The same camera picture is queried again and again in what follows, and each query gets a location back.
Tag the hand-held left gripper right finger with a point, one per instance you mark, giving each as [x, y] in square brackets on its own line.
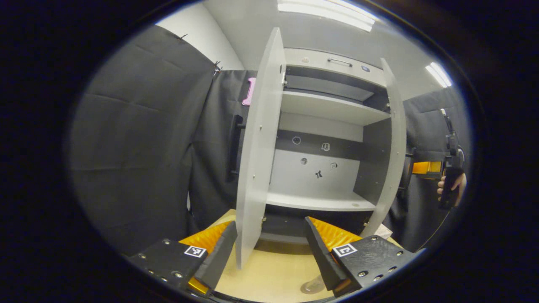
[322, 256]

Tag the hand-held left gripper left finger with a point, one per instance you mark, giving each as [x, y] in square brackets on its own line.
[219, 256]

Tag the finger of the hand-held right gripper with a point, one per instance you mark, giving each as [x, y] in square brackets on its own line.
[425, 168]

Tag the white cabinet door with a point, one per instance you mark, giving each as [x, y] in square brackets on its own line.
[396, 147]
[257, 168]

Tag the white cabinet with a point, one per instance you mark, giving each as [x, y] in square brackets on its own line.
[328, 107]

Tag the long ceiling light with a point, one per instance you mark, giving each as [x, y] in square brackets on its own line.
[326, 14]
[438, 75]

